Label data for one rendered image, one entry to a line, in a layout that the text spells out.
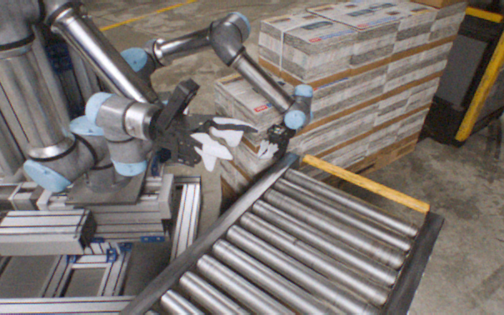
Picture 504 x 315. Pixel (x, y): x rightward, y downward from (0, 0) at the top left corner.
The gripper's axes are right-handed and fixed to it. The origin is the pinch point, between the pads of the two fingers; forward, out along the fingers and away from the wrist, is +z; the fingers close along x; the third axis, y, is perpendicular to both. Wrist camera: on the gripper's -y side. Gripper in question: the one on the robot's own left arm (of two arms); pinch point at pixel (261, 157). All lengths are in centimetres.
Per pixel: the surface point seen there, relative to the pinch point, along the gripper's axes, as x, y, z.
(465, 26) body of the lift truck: 32, 3, -199
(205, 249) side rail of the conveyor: 13.2, 3.5, 46.2
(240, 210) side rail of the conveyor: 12.2, 3.5, 28.9
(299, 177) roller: 19.0, 3.3, 4.2
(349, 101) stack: 5, -7, -73
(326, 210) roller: 33.1, 2.3, 11.7
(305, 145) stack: -4, -24, -46
